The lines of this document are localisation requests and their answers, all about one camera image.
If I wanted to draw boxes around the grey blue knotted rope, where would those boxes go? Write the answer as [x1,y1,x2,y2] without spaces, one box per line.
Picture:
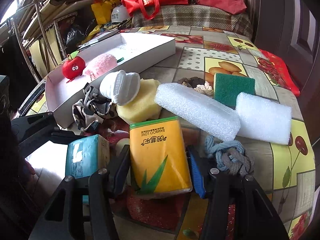
[204,135,254,177]

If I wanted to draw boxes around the black white patterned scarf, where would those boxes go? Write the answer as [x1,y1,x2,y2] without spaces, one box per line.
[72,83,118,132]

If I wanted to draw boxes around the yellow bamboo tissue pack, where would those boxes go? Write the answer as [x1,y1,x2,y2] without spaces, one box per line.
[130,116,193,199]

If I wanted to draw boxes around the large white foam block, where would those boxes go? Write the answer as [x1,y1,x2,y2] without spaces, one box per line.
[235,92,292,145]

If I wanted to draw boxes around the long white foam block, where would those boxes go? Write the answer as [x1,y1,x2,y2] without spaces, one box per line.
[154,82,240,141]

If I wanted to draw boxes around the white socks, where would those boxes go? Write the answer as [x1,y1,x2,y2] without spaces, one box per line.
[99,70,140,106]

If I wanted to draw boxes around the yellow sponge block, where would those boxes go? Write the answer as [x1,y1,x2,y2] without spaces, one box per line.
[116,79,162,124]

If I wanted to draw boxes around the green yellow scrub sponge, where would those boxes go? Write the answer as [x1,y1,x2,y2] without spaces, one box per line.
[214,73,255,108]

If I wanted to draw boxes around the teal tissue pack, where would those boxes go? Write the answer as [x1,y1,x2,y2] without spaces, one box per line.
[65,134,110,178]

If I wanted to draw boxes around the red apple plush toy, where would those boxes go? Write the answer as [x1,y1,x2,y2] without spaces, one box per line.
[62,54,86,82]

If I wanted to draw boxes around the pink fluffy plush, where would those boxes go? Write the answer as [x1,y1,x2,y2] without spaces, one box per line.
[83,53,117,81]

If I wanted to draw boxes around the black plastic bag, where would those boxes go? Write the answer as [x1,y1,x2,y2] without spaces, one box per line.
[66,24,86,47]

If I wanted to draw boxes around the fruit print tablecloth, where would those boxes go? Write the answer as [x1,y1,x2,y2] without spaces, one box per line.
[116,25,316,239]

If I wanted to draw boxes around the metal storage shelf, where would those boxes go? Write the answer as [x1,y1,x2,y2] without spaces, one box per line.
[0,0,83,83]

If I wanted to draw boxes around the white cardboard box tray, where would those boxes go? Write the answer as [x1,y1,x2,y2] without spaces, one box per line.
[45,33,176,128]

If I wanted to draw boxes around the yellow shopping bag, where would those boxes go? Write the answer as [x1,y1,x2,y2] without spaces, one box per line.
[91,0,120,24]

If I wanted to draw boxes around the white hard hat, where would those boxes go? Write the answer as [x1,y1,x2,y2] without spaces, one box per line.
[111,5,130,23]

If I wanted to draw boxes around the red plastic bag on stool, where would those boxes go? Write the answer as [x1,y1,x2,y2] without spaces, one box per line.
[257,50,300,97]

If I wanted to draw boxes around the plaid blanket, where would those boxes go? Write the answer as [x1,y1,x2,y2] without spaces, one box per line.
[131,5,253,39]

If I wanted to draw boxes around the brown beige knotted rope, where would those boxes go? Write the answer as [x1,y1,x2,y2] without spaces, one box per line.
[177,76,215,98]

